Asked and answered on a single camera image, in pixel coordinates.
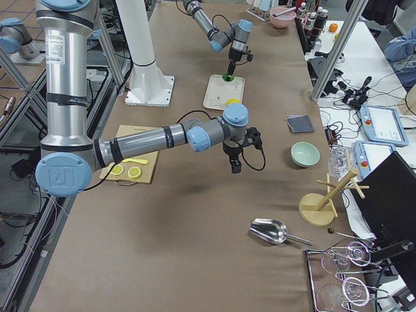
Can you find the lemon slice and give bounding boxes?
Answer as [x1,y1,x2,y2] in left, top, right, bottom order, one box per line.
[127,166,142,180]
[109,164,124,176]

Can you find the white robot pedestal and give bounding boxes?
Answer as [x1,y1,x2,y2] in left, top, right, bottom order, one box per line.
[116,0,174,107]

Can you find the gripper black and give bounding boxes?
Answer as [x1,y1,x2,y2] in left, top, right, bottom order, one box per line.
[227,47,254,75]
[222,138,244,174]

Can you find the teach pendant lower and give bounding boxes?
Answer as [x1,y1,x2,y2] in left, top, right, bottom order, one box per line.
[354,140,396,179]

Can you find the teach pendant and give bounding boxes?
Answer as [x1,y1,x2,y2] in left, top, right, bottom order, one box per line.
[354,140,396,179]
[359,105,409,147]

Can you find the teach pendant upper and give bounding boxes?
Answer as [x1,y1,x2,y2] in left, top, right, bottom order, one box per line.
[359,105,409,147]

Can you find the wooden mug tree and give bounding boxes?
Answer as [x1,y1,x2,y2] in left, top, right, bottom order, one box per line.
[298,168,370,227]

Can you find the lemon slice upper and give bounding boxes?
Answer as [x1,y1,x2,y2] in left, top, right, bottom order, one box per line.
[127,166,142,180]

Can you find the grey folded cloth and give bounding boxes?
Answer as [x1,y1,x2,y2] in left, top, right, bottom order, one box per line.
[285,114,315,134]

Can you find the cream rectangular tray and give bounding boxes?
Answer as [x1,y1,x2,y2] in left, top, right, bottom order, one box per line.
[203,74,245,111]

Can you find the wooden cutting board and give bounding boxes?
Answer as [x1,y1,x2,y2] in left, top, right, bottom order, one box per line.
[99,125,159,187]

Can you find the wire glass rack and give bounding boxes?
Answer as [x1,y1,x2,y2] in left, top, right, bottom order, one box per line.
[305,240,389,311]

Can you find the mint green bowl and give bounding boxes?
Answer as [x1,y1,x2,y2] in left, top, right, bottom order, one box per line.
[291,142,320,168]

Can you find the metal scoop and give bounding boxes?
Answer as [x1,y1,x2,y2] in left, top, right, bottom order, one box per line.
[249,218,313,246]

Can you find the lemon slice lower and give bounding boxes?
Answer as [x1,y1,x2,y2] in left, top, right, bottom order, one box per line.
[109,164,124,176]

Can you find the orange fruit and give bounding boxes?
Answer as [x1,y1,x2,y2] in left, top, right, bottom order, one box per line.
[328,23,338,33]

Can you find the yellow lemon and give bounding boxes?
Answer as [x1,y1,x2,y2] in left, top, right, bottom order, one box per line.
[226,98,241,106]

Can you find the aluminium frame post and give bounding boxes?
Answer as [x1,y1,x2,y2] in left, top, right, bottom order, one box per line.
[311,0,368,102]

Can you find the green lime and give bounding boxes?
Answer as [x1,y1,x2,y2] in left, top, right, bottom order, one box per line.
[222,73,235,82]

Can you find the yellow plastic knife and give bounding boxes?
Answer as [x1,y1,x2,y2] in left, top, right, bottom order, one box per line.
[122,158,149,164]

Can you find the pink bowl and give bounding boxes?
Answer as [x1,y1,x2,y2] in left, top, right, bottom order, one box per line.
[270,6,296,29]

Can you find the black monitor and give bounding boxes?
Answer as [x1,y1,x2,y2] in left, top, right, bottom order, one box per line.
[354,151,415,294]

